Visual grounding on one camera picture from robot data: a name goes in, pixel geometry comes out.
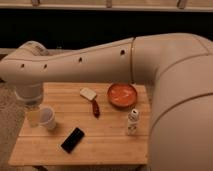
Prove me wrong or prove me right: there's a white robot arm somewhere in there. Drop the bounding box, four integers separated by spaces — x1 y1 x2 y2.
0 33 213 171

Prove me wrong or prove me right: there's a white plastic cup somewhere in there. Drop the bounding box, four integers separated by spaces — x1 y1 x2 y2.
39 106 56 131

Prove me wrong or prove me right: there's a small wooden table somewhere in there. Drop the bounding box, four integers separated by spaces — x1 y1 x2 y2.
9 83 150 166

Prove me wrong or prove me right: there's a black smartphone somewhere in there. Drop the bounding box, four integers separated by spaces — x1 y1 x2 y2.
61 127 85 153

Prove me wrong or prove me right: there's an orange round bowl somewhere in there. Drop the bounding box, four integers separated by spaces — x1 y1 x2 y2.
107 83 137 108

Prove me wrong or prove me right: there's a small white bottle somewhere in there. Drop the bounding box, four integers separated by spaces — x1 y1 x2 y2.
127 109 140 135

